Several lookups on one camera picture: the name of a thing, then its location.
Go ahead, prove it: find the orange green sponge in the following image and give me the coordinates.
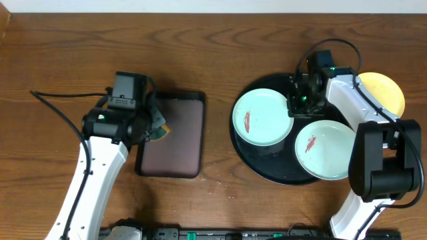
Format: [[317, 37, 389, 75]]
[[149, 124, 170, 141]]

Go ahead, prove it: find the pale green plate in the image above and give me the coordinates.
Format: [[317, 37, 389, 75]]
[[232, 88, 294, 147], [295, 120, 356, 181]]

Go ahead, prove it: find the yellow plate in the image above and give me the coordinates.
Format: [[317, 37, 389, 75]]
[[359, 72, 406, 117]]

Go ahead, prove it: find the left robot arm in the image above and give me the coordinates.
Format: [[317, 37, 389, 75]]
[[47, 73, 168, 239]]

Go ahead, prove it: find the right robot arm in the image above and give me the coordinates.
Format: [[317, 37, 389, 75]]
[[288, 50, 424, 239]]

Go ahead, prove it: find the black rectangular water tray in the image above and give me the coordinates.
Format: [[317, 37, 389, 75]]
[[134, 91, 206, 179]]

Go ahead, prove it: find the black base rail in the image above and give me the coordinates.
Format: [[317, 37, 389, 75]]
[[99, 218, 403, 240]]

